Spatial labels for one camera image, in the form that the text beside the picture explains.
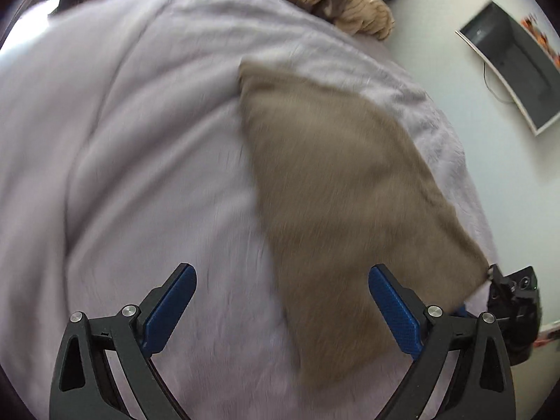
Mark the orange printed wall picture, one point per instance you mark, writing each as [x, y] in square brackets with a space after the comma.
[544, 37]

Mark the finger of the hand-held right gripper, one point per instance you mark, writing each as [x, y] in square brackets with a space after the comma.
[498, 281]

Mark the brown towel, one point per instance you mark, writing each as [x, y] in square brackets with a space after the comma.
[341, 192]

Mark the lavender bed blanket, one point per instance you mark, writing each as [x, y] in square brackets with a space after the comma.
[131, 162]

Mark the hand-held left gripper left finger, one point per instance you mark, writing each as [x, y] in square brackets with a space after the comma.
[170, 310]

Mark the wall mounted monitor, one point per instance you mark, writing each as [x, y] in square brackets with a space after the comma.
[516, 65]

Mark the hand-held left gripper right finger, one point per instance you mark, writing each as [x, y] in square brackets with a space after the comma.
[393, 315]

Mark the cream knit garment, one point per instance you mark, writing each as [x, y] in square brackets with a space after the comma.
[354, 4]

